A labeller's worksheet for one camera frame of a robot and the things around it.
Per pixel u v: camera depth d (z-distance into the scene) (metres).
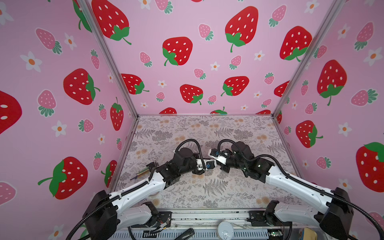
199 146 0.59
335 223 0.38
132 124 1.22
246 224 0.73
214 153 0.62
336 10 0.69
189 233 0.67
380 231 0.34
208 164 0.62
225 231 0.66
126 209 0.44
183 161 0.58
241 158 0.56
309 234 0.65
